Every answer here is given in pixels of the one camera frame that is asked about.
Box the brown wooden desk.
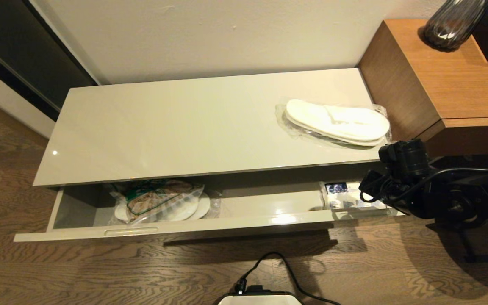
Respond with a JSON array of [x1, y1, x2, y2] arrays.
[[357, 18, 488, 158]]

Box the white tissue pack blue print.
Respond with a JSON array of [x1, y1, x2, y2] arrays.
[[319, 181, 391, 211]]

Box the dark ribbed glass vase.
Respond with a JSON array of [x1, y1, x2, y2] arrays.
[[422, 0, 488, 53]]

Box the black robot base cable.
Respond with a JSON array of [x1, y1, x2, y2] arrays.
[[235, 252, 340, 305]]

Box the white glossy low cabinet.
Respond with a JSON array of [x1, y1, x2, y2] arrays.
[[33, 68, 397, 189]]

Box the green label snack bag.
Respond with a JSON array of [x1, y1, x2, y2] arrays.
[[111, 179, 205, 224]]

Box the dark sliding door panel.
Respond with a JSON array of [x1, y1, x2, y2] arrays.
[[0, 0, 99, 122]]

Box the white slippers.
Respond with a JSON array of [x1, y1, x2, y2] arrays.
[[113, 191, 222, 224], [274, 98, 394, 150]]

